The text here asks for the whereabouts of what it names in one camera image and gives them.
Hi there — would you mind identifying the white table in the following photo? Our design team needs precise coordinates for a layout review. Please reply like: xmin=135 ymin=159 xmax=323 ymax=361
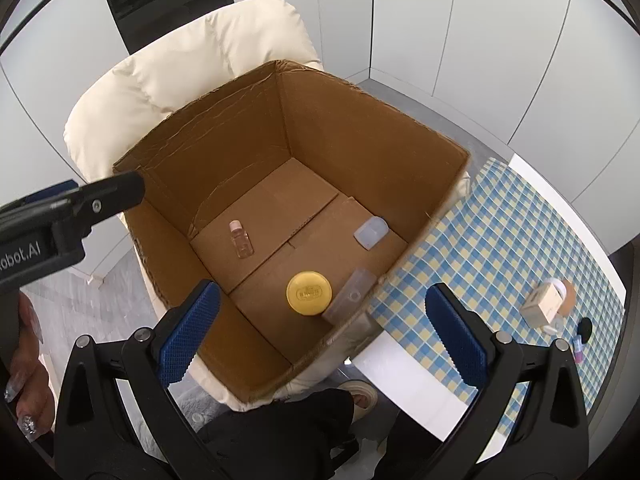
xmin=350 ymin=152 xmax=628 ymax=461

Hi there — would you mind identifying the person's leg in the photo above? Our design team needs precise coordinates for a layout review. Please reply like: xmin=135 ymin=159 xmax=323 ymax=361
xmin=385 ymin=400 xmax=481 ymax=480
xmin=197 ymin=390 xmax=356 ymax=480

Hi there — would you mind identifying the translucent square container lid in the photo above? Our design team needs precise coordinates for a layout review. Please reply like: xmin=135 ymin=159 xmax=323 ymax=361
xmin=321 ymin=267 xmax=378 ymax=325

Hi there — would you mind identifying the small clear bottle pink cap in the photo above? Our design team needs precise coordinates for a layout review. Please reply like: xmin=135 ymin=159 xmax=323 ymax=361
xmin=229 ymin=220 xmax=255 ymax=260

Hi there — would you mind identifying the cream padded chair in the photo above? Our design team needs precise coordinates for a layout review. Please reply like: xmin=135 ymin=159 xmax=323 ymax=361
xmin=63 ymin=0 xmax=473 ymax=413

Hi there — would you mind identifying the beige slipper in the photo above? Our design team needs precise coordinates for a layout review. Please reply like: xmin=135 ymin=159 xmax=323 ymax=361
xmin=337 ymin=380 xmax=379 ymax=418

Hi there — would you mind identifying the person's left hand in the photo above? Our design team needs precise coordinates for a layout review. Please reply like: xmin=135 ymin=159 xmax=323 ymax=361
xmin=5 ymin=305 xmax=57 ymax=442

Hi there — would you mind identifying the red jar with yellow lid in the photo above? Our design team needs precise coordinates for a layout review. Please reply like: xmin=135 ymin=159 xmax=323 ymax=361
xmin=286 ymin=270 xmax=333 ymax=317

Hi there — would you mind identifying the person's left leg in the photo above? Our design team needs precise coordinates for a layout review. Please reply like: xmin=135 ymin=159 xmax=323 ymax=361
xmin=197 ymin=390 xmax=356 ymax=480

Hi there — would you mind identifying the black glass cabinet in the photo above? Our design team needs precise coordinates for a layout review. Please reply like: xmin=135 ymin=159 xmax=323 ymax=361
xmin=95 ymin=0 xmax=236 ymax=56

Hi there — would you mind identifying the light blue plastic case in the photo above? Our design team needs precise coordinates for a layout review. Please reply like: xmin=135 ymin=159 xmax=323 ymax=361
xmin=353 ymin=216 xmax=388 ymax=250

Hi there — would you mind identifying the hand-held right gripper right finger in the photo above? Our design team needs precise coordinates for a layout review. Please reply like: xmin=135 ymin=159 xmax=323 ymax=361
xmin=424 ymin=282 xmax=591 ymax=480

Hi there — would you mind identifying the small cream square box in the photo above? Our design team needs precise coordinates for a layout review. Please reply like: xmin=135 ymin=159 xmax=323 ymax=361
xmin=520 ymin=282 xmax=566 ymax=327

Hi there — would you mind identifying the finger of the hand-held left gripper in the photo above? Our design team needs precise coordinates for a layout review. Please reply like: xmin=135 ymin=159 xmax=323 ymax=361
xmin=0 ymin=179 xmax=81 ymax=217
xmin=54 ymin=170 xmax=146 ymax=234

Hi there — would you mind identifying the brown cardboard box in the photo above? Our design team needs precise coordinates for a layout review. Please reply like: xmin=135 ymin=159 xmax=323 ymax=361
xmin=112 ymin=59 xmax=473 ymax=406

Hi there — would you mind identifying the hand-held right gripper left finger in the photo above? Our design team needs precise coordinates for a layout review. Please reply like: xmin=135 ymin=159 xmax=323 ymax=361
xmin=54 ymin=280 xmax=236 ymax=480

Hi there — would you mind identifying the tan round puff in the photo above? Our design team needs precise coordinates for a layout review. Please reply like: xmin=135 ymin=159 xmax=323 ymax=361
xmin=555 ymin=280 xmax=577 ymax=318

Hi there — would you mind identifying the blue yellow checkered tablecloth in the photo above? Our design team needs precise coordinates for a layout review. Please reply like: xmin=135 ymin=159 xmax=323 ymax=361
xmin=367 ymin=156 xmax=627 ymax=441

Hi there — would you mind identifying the person's right leg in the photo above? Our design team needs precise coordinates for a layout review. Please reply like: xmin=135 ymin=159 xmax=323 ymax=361
xmin=385 ymin=400 xmax=481 ymax=480

